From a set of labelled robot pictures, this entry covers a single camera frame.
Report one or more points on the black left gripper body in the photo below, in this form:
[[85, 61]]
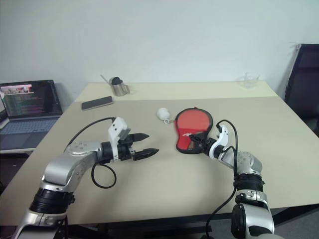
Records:
[[124, 150]]

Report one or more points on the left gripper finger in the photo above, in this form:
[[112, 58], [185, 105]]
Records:
[[147, 153], [140, 137]]

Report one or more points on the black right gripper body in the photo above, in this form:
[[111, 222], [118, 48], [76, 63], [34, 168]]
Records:
[[208, 145]]

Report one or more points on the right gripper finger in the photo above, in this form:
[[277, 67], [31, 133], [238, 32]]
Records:
[[199, 147], [197, 137]]

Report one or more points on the black zippered paddle case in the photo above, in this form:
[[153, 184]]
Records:
[[184, 139]]

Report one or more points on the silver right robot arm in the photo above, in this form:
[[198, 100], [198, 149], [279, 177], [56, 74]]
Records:
[[249, 204]]

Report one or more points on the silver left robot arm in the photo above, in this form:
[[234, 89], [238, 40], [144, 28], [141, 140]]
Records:
[[64, 169]]

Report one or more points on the black smartphone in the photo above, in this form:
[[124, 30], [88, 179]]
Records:
[[97, 103]]

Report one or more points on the black round lid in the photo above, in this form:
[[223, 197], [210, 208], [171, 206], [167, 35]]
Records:
[[116, 80]]

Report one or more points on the clear plastic cup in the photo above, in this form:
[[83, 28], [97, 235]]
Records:
[[249, 81]]

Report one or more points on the open laptop computer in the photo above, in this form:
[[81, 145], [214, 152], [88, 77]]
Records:
[[30, 104]]

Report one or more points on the black office chair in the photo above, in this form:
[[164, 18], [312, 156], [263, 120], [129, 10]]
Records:
[[304, 82]]

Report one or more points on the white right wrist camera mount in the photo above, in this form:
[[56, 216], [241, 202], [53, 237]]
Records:
[[221, 138]]

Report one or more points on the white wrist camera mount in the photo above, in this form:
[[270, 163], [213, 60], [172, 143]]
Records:
[[117, 129], [221, 138]]

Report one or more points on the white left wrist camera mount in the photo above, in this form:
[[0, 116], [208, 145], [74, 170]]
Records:
[[117, 129]]

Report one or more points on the black table frame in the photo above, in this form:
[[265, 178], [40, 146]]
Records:
[[149, 221]]

